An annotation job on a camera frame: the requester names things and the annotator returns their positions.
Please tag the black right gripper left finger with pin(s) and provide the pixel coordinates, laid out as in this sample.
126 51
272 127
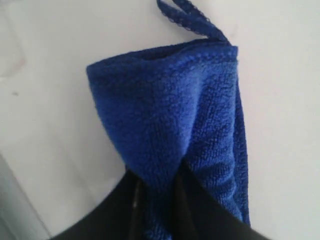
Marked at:
119 216

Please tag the blue microfibre cloth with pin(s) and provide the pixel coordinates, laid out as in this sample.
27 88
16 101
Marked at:
164 105

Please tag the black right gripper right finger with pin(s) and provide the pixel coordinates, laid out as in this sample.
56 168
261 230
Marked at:
198 216

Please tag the white board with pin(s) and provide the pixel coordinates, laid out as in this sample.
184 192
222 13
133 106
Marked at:
53 141

